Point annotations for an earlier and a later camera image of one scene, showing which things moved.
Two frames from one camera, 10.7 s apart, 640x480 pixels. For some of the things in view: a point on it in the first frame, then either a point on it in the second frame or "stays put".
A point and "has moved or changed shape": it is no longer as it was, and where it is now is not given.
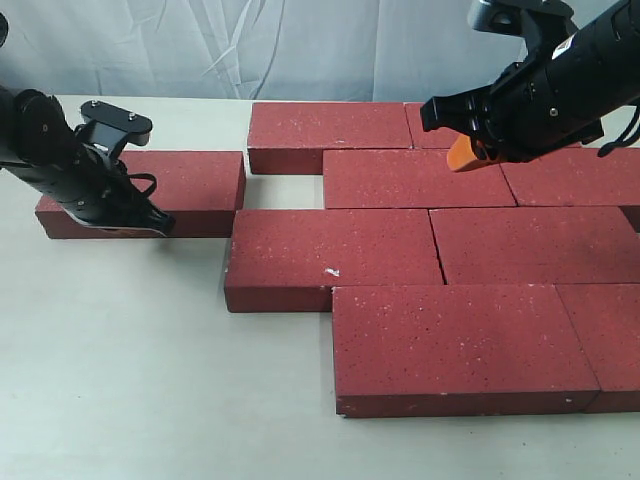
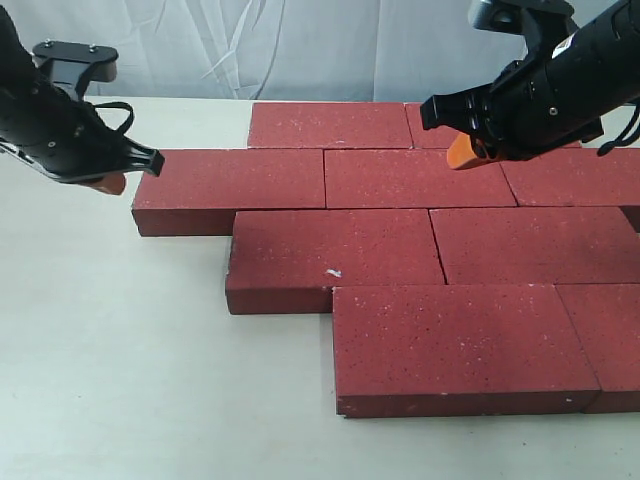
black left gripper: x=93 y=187 → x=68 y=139
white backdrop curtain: x=253 y=50 stays put
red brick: x=290 y=260 stays put
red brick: x=410 y=178 stays put
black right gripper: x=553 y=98 stays put
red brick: x=202 y=189 has moved or changed shape
